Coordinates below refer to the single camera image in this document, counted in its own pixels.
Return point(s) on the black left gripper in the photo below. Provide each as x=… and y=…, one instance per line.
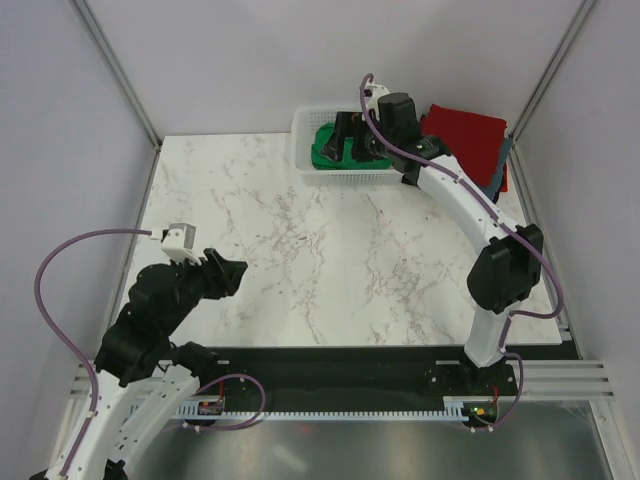
x=232, y=270

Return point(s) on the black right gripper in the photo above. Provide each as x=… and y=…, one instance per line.
x=348, y=125

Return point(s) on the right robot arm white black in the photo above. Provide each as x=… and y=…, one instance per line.
x=507, y=266

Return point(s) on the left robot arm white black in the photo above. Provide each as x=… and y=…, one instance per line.
x=139, y=378

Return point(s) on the white plastic basket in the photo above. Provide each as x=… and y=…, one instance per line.
x=306, y=121

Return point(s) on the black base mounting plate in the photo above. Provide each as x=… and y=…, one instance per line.
x=343, y=379

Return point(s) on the folded grey blue t shirt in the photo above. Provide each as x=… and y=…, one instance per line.
x=491, y=190

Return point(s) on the folded dark red t shirt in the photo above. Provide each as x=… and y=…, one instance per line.
x=504, y=181

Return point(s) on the left aluminium frame post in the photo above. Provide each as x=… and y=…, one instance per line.
x=91, y=24

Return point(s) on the aluminium frame post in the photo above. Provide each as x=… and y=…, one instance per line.
x=570, y=36
x=91, y=24

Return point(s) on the right aluminium frame post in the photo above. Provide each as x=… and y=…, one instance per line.
x=570, y=36

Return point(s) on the white slotted cable duct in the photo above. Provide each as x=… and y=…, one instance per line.
x=193, y=410

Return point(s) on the aluminium extrusion rail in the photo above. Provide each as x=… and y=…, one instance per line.
x=565, y=380

